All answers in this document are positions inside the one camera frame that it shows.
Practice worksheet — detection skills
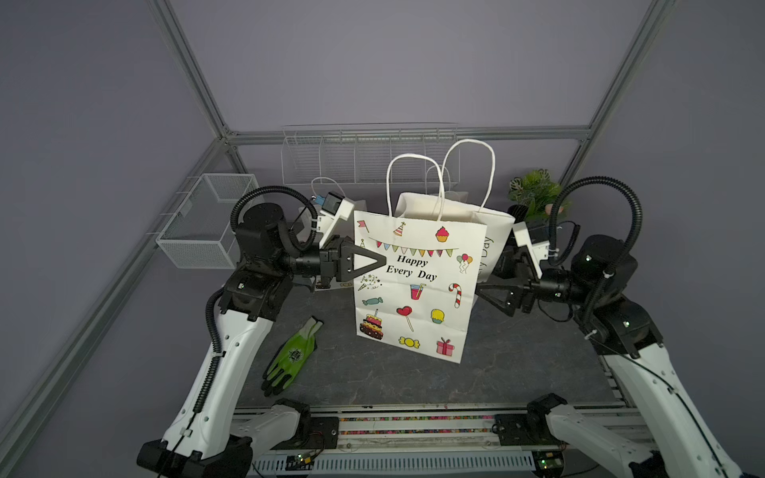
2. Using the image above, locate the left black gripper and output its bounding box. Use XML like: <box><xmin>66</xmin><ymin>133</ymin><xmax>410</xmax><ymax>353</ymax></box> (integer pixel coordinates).
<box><xmin>276</xmin><ymin>235</ymin><xmax>386</xmax><ymax>289</ymax></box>

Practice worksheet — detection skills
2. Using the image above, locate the white party paper bag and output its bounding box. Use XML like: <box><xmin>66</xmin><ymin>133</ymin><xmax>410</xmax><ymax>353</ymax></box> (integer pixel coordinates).
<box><xmin>353</xmin><ymin>163</ymin><xmax>516</xmax><ymax>364</ymax></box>

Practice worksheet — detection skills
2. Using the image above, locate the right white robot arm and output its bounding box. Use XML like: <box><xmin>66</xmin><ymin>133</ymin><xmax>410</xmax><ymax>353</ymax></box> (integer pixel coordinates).
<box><xmin>478</xmin><ymin>232</ymin><xmax>744</xmax><ymax>477</ymax></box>

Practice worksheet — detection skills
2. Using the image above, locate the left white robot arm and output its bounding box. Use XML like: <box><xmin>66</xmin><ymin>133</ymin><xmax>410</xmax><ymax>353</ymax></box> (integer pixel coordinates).
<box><xmin>137</xmin><ymin>197</ymin><xmax>386</xmax><ymax>477</ymax></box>

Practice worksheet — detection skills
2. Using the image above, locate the left rear white paper bag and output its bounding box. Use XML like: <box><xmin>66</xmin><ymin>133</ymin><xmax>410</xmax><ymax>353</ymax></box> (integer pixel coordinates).
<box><xmin>297</xmin><ymin>176</ymin><xmax>358</xmax><ymax>250</ymax></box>

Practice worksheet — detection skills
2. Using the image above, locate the green work glove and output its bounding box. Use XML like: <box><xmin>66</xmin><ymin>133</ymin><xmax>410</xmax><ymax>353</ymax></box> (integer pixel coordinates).
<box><xmin>261</xmin><ymin>317</ymin><xmax>324</xmax><ymax>396</ymax></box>

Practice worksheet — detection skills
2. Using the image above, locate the artificial plant in black vase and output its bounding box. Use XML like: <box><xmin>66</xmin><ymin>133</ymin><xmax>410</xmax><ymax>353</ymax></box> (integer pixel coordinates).
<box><xmin>508</xmin><ymin>168</ymin><xmax>563</xmax><ymax>222</ymax></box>

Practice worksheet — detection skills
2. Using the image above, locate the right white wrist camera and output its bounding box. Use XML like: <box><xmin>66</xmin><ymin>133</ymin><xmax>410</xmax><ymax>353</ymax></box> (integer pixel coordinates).
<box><xmin>512</xmin><ymin>222</ymin><xmax>549</xmax><ymax>279</ymax></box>

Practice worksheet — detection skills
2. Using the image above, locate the right black corrugated cable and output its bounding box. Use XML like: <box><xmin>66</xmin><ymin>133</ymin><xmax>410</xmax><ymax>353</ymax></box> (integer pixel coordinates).
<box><xmin>547</xmin><ymin>175</ymin><xmax>643</xmax><ymax>324</ymax></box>

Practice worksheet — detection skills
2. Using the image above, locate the black corrugated cable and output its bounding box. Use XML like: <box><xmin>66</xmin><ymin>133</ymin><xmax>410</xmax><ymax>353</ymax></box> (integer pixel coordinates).
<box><xmin>547</xmin><ymin>175</ymin><xmax>643</xmax><ymax>324</ymax></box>
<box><xmin>229</xmin><ymin>184</ymin><xmax>321</xmax><ymax>252</ymax></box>

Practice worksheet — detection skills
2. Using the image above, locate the white wire wall shelf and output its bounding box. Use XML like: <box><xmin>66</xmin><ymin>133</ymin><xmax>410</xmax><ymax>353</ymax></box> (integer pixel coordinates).
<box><xmin>281</xmin><ymin>123</ymin><xmax>458</xmax><ymax>185</ymax></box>

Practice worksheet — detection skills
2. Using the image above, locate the left black corrugated cable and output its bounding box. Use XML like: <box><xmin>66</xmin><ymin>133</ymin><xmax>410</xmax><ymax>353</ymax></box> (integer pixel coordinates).
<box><xmin>229</xmin><ymin>184</ymin><xmax>321</xmax><ymax>252</ymax></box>

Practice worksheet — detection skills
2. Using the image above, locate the white wire basket on left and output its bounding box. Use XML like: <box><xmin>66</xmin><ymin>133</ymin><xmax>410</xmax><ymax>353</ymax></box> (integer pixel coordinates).
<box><xmin>155</xmin><ymin>173</ymin><xmax>259</xmax><ymax>270</ymax></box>

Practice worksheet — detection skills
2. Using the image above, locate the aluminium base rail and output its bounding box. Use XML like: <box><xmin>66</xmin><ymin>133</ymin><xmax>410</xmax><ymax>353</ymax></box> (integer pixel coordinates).
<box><xmin>139</xmin><ymin>396</ymin><xmax>671</xmax><ymax>477</ymax></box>

